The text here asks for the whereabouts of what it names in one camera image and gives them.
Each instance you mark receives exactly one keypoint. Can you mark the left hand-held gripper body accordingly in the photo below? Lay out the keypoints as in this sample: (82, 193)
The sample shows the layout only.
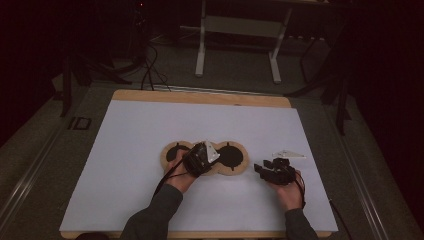
(198, 160)

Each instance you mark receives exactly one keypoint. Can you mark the white metal desk frame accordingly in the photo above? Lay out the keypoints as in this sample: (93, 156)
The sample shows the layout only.
(240, 26)

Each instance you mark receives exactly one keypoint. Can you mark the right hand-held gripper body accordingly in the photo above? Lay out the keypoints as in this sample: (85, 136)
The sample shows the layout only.
(281, 173)

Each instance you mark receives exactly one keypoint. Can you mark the white table mat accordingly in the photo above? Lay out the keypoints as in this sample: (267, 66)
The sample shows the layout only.
(133, 133)

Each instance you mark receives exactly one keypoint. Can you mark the person's left hand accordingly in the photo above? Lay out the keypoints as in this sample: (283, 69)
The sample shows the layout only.
(176, 173)

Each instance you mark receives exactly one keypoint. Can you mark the black rectangular floor bracket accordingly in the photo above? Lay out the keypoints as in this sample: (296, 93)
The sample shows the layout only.
(80, 123)

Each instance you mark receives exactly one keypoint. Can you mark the black metal stand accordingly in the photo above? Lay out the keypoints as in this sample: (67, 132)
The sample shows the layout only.
(66, 86)
(340, 106)

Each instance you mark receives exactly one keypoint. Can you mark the metal floor rail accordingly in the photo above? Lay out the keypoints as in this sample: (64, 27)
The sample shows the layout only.
(30, 180)
(363, 186)

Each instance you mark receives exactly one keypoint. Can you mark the person's right hand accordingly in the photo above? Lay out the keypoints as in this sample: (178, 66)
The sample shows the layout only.
(291, 196)

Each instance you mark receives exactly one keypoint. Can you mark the dark equipment stand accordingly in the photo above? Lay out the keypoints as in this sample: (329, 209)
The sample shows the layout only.
(140, 33)

